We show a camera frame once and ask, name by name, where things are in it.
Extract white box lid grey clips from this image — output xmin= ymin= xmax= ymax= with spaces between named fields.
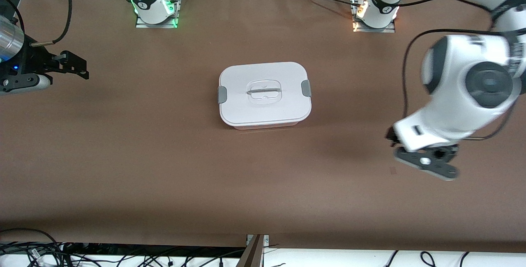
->
xmin=218 ymin=62 xmax=311 ymax=127

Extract pink plastic storage box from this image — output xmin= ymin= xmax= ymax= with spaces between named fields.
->
xmin=222 ymin=120 xmax=302 ymax=131

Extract white lower shelf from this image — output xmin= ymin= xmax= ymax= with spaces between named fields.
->
xmin=0 ymin=247 xmax=526 ymax=267

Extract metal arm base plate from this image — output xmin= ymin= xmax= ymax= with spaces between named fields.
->
xmin=351 ymin=0 xmax=397 ymax=33
xmin=136 ymin=0 xmax=181 ymax=28

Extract looped black floor cable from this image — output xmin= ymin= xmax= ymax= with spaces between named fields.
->
xmin=0 ymin=228 xmax=63 ymax=267

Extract brown wooden post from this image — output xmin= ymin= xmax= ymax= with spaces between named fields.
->
xmin=236 ymin=234 xmax=265 ymax=267

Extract black cable tangle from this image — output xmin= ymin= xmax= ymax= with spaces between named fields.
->
xmin=62 ymin=246 xmax=247 ymax=267

